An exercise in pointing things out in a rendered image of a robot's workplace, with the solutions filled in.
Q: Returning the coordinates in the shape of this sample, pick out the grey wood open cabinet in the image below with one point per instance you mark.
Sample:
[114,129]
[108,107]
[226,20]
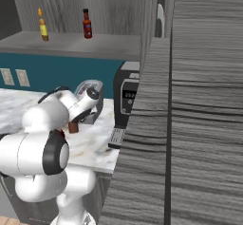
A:
[104,16]

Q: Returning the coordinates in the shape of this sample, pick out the red cinnamon bottle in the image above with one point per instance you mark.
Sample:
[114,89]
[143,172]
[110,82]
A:
[87,26]

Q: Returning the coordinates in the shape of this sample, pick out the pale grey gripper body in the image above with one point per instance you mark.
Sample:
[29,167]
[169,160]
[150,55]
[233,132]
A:
[92,117]

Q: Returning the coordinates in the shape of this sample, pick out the black coffee machine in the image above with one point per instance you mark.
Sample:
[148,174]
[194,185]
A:
[125,99]

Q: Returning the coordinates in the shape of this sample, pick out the yellow honey bottle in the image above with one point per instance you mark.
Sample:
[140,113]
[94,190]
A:
[43,28]

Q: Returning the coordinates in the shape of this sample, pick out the white wall socket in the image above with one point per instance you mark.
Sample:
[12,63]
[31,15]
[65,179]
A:
[22,78]
[7,77]

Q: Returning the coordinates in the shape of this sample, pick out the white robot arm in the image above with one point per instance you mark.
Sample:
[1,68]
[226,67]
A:
[31,153]

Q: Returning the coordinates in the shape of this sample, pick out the brown mug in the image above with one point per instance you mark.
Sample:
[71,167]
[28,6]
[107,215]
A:
[73,128]

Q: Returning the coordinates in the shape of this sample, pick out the grey wood cabinet door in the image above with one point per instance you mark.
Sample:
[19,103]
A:
[209,108]
[145,159]

